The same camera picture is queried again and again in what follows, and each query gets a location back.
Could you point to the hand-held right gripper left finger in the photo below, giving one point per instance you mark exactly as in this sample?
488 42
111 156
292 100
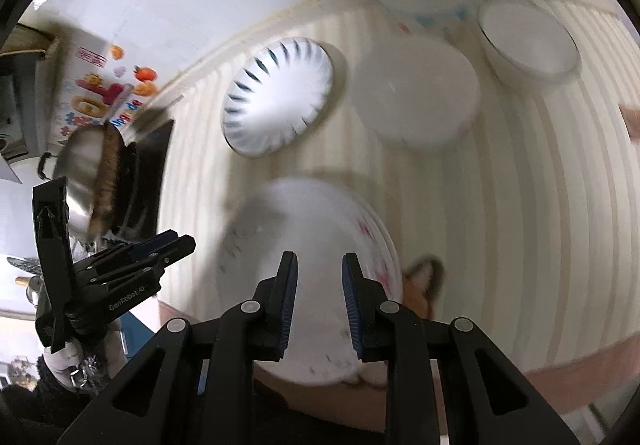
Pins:
287 297

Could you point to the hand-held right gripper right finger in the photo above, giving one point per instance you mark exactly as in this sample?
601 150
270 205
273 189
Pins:
351 305

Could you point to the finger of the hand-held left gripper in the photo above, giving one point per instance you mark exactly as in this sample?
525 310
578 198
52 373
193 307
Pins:
172 252
135 250

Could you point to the white plate with floral rim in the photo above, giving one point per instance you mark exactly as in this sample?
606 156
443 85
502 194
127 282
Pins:
310 235

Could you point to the white plate with blue petals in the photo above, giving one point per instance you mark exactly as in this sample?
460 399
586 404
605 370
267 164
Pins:
277 97

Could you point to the plain white plate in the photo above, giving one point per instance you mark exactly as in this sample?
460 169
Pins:
417 92

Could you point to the white bowl with blue flowers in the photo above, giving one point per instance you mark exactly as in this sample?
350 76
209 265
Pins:
425 0

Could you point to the plain white bowl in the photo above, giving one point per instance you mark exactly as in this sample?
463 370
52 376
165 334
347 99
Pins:
527 42

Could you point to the person's left forearm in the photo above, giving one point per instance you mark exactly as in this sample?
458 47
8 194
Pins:
40 400

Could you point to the black induction cooker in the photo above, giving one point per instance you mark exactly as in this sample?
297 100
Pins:
150 175

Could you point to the striped beige tablecloth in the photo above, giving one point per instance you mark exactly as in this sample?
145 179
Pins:
525 225

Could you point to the wall poster with fruit print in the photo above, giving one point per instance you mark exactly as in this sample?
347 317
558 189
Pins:
95 90

